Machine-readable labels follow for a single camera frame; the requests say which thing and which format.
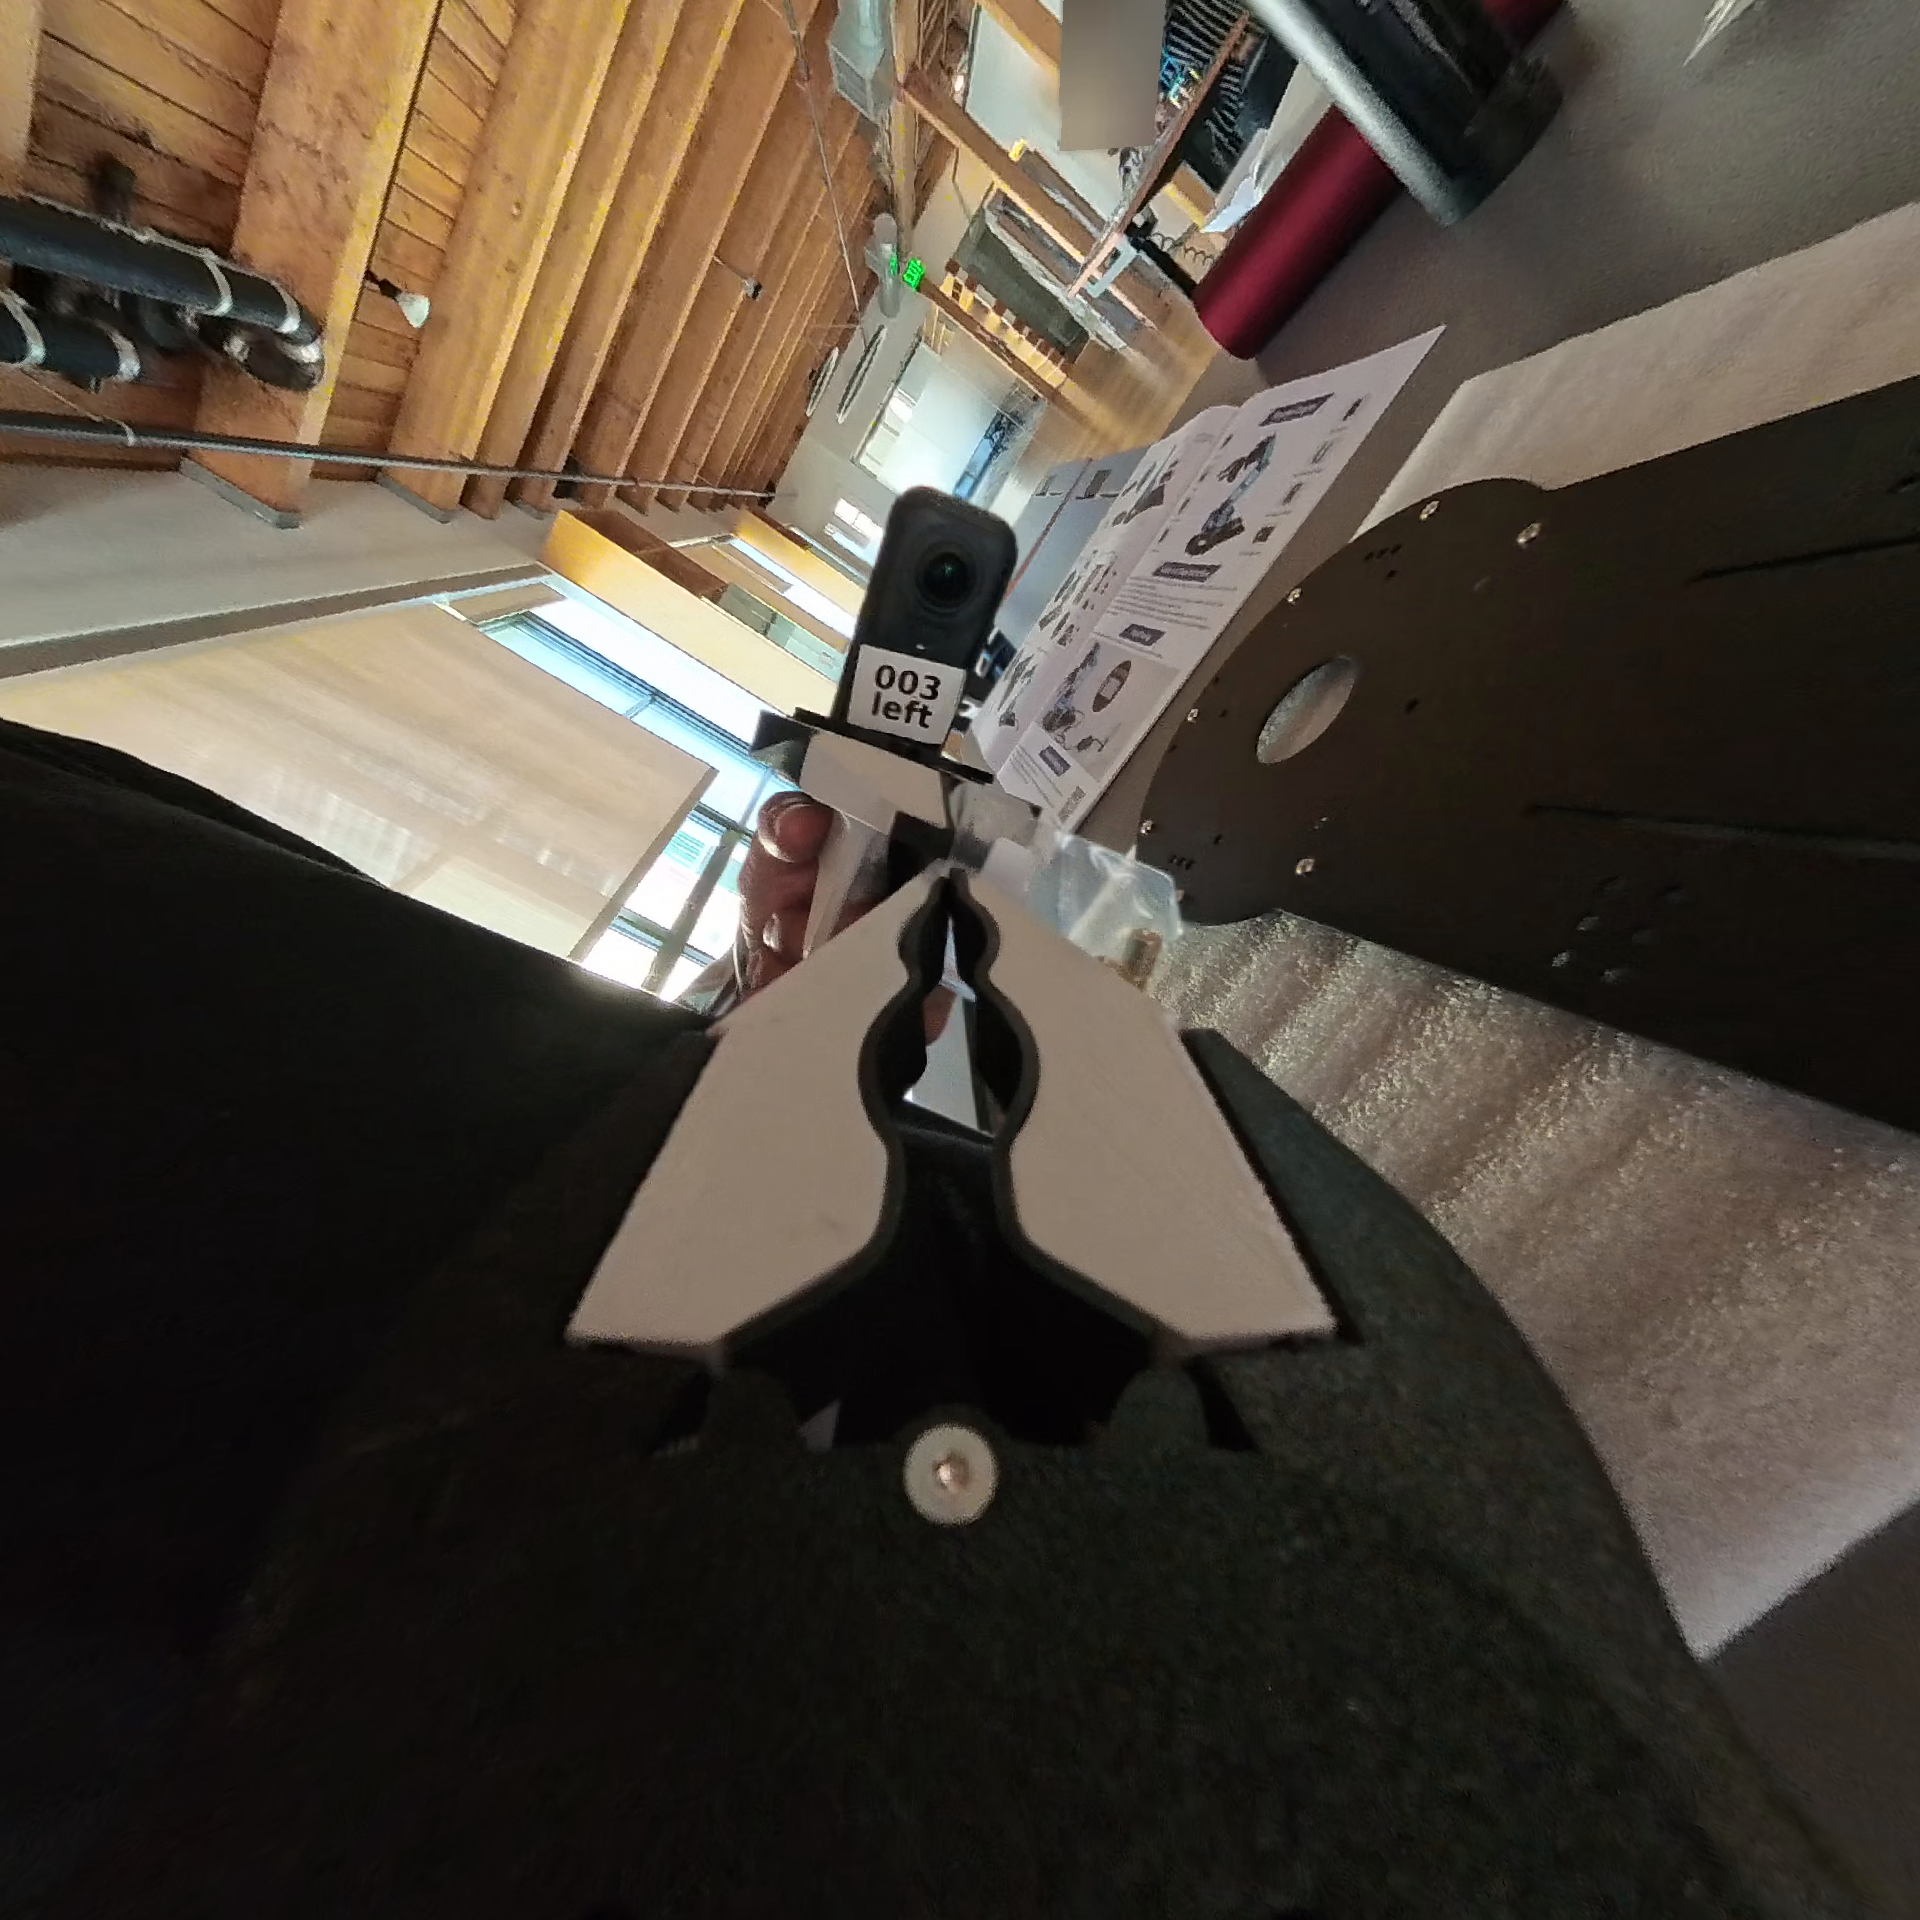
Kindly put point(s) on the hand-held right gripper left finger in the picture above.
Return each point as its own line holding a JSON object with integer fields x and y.
{"x": 749, "y": 1201}

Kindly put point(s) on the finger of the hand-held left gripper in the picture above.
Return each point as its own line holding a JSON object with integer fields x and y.
{"x": 879, "y": 781}
{"x": 1001, "y": 849}

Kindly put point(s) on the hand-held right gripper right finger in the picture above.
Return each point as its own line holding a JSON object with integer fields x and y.
{"x": 1155, "y": 1201}

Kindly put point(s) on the clear bag of brass standoffs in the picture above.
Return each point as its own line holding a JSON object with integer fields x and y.
{"x": 1109, "y": 900}

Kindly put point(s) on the person's left hand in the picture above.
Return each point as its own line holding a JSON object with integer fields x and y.
{"x": 773, "y": 884}

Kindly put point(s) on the grey office table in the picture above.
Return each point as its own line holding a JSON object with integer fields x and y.
{"x": 1080, "y": 540}

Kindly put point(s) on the large window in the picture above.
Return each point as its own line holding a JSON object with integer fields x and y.
{"x": 660, "y": 780}

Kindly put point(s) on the open instruction booklet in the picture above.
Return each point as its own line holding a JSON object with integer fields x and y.
{"x": 1231, "y": 524}

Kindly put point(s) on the white foam sheet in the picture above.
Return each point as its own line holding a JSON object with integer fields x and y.
{"x": 1500, "y": 1201}

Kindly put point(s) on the red metal tube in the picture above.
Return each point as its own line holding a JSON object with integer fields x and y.
{"x": 1290, "y": 241}

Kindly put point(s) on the person's black shirt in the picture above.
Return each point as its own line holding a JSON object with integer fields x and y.
{"x": 225, "y": 1125}

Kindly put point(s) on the thin metal ceiling rod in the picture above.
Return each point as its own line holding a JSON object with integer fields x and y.
{"x": 376, "y": 453}

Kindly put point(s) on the white ceiling lamp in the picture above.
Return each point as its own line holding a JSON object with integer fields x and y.
{"x": 405, "y": 304}

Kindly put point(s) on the black bottle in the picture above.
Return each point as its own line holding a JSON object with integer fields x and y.
{"x": 1410, "y": 118}

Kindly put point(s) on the black ceiling pipes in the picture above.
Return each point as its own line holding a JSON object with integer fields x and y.
{"x": 149, "y": 299}

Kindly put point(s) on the metal ventilation duct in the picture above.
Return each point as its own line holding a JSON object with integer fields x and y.
{"x": 867, "y": 52}

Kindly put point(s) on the black metal base plate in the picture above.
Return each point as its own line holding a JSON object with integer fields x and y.
{"x": 1575, "y": 721}

